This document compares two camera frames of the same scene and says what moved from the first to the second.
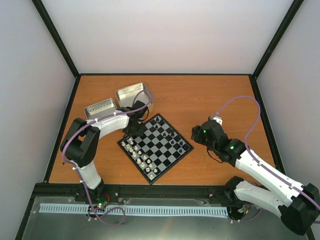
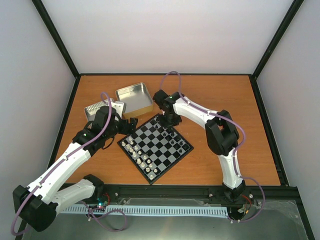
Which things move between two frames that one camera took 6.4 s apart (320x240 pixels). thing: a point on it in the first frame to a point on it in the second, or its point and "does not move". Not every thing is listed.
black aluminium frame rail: [109, 191] does not move
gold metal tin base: [128, 96] does not move
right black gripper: [197, 134] to [178, 120]
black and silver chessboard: [157, 150] does not move
